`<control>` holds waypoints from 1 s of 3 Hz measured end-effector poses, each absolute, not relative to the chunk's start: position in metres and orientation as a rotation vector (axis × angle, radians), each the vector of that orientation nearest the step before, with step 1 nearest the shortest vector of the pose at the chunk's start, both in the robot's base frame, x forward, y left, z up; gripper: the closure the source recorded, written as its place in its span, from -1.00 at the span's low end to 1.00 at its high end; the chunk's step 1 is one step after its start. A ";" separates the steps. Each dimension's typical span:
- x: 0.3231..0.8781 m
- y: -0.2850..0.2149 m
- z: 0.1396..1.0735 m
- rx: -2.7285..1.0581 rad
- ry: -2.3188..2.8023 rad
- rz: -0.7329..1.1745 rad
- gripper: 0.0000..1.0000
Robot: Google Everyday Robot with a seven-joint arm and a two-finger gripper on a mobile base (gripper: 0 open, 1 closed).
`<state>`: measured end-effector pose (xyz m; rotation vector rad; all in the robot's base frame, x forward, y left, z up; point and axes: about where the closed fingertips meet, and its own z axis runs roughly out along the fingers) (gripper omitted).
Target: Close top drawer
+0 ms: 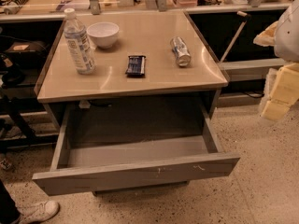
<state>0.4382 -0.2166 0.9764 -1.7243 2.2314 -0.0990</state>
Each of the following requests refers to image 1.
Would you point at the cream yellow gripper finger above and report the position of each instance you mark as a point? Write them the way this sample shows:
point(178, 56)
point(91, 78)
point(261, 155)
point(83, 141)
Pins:
point(281, 91)

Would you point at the grey top drawer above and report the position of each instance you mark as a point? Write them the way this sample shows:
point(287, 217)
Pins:
point(106, 149)

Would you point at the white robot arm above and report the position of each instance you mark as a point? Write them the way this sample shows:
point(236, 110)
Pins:
point(283, 35)

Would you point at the grey drawer cabinet with tabletop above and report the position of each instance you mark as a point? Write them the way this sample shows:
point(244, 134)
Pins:
point(164, 82)

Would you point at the white stick with black tip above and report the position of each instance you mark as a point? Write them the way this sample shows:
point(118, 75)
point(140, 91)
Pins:
point(245, 17)

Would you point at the silver drink can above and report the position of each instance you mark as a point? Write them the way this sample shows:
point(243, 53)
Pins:
point(180, 49)

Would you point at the dark blue snack packet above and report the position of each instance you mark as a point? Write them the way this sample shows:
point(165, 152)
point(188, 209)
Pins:
point(136, 65)

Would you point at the white ceramic bowl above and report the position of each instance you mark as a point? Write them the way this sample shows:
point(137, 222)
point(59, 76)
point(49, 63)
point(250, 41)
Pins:
point(103, 34)

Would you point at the clear plastic water bottle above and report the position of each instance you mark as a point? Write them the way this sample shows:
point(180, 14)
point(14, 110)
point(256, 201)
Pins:
point(78, 43)

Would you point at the black bag on shelf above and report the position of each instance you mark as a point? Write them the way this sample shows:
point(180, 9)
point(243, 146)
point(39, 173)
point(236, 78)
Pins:
point(27, 50)

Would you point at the white sneaker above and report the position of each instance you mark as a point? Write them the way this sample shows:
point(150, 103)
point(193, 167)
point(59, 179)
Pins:
point(38, 212)

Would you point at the dark trouser leg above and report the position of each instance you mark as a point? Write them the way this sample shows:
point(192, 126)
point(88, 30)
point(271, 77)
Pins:
point(9, 213)

